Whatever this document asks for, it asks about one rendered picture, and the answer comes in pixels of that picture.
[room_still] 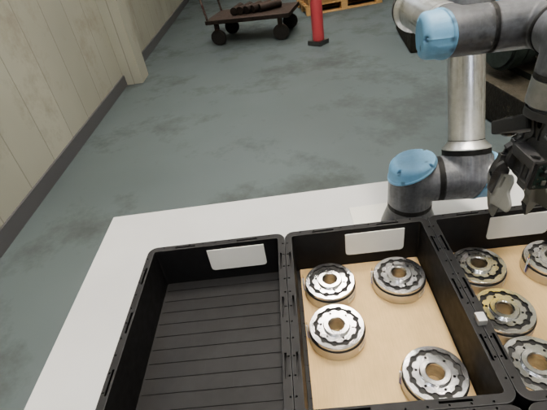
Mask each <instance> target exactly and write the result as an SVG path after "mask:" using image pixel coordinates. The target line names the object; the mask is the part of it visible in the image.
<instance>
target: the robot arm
mask: <svg viewBox="0 0 547 410"><path fill-rule="evenodd" d="M392 18H393V21H394V23H395V24H396V26H397V27H398V28H400V29H401V30H402V31H404V32H407V33H414V34H415V43H416V50H417V52H418V56H419V58H421V59H424V60H430V59H437V60H443V59H447V70H448V141H447V143H446V144H445V145H444V146H443V147H442V149H441V153H442V155H441V156H435V154H434V153H433V152H431V151H429V150H423V149H412V150H406V151H403V152H401V153H400V154H398V155H396V157H394V158H393V159H392V161H391V162H390V164H389V170H388V174H387V180H388V189H387V207H386V209H385V211H384V213H383V216H382V218H381V221H386V220H399V219H407V218H414V217H422V218H424V219H426V220H427V221H428V219H429V218H430V217H431V216H434V212H433V210H432V201H440V200H453V199H465V198H470V199H475V198H482V197H487V200H488V210H489V213H490V215H491V216H492V217H494V216H495V215H496V213H497V211H498V209H499V208H500V209H501V210H502V211H504V212H508V211H509V210H510V209H511V206H512V202H511V197H510V191H511V189H512V187H513V185H514V176H513V175H512V174H509V172H510V170H511V171H512V173H513V174H514V175H515V176H516V177H517V181H516V183H517V184H518V186H519V187H520V188H521V189H522V190H523V192H524V197H523V200H522V201H521V204H522V209H523V214H524V215H527V214H528V213H529V212H530V211H531V210H532V209H533V208H534V206H535V205H536V204H539V205H541V206H542V207H544V208H546V209H547V0H394V2H393V4H392ZM521 49H532V50H534V51H535V52H536V53H538V57H537V61H536V65H535V67H534V71H533V73H532V77H531V80H530V82H529V86H528V88H527V92H526V96H525V99H524V102H525V105H524V108H523V114H521V115H517V116H506V117H503V118H502V119H500V120H494V121H493V122H492V131H491V133H492V134H500V135H502V136H504V137H512V138H511V139H510V141H509V142H507V143H506V144H505V145H504V147H505V148H504V150H503V151H502V152H499V153H496V152H495V151H492V145H491V144H490V143H489V142H487V141H486V139H485V107H486V54H487V53H495V52H502V51H509V50H521ZM530 131H531V132H530ZM525 132H529V133H525ZM516 134H518V136H517V137H513V136H514V135H516Z"/></svg>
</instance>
